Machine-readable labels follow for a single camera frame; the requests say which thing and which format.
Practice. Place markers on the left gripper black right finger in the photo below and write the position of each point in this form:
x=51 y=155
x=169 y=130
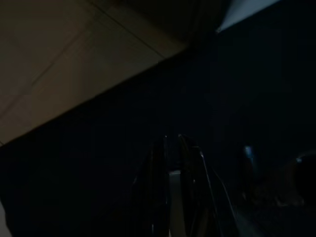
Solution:
x=195 y=197

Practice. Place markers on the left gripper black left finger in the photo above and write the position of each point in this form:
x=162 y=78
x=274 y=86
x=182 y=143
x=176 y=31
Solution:
x=153 y=197

